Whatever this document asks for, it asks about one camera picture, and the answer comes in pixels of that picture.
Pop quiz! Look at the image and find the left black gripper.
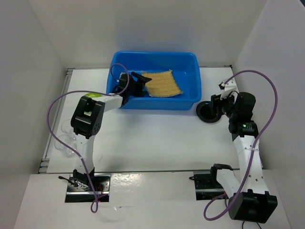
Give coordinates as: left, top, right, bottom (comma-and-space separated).
126, 72, 151, 99

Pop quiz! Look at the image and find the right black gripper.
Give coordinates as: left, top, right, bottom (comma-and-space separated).
208, 90, 238, 119

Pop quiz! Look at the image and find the black round bowl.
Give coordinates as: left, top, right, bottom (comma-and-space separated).
196, 101, 223, 124

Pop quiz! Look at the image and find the woven bamboo placemat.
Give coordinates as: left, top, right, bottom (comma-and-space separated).
141, 70, 183, 98

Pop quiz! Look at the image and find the green round plate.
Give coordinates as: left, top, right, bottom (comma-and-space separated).
85, 93, 102, 98

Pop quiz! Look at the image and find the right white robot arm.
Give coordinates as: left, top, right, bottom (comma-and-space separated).
209, 92, 278, 224

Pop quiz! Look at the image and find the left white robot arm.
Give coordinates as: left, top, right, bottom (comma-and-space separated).
71, 72, 151, 191

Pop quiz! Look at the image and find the blue plastic bin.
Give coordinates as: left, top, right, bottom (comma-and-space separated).
106, 51, 202, 111

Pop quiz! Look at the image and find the clear plastic cup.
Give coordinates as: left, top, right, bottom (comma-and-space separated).
61, 119, 73, 134
54, 134, 77, 157

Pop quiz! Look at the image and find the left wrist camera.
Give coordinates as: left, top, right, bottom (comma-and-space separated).
117, 72, 128, 83

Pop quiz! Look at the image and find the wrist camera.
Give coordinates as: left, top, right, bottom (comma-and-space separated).
117, 72, 128, 83
219, 79, 237, 100

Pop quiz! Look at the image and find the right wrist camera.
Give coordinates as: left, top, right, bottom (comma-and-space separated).
219, 79, 237, 100

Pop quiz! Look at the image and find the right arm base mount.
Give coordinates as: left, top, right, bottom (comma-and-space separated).
189, 166, 240, 200

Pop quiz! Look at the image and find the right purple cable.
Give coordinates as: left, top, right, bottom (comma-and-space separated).
204, 70, 279, 220

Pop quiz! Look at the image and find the purple cable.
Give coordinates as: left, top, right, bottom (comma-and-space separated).
46, 63, 131, 213
204, 70, 279, 220

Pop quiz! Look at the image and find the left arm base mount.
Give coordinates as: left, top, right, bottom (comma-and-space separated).
58, 173, 111, 203

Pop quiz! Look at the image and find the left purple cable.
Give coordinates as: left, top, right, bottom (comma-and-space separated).
46, 63, 131, 213

